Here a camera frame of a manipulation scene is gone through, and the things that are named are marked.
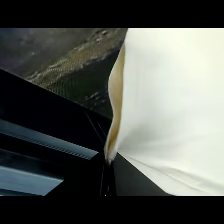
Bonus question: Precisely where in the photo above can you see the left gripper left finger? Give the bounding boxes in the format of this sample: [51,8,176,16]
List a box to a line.
[44,151,105,197]

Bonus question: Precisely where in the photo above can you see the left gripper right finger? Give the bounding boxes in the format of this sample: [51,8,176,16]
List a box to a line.
[111,152,169,197]

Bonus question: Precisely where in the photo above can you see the pale yellow garment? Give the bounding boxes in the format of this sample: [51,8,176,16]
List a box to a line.
[103,28,224,197]

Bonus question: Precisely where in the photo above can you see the silver frame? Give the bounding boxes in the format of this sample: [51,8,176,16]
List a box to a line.
[0,118,100,197]

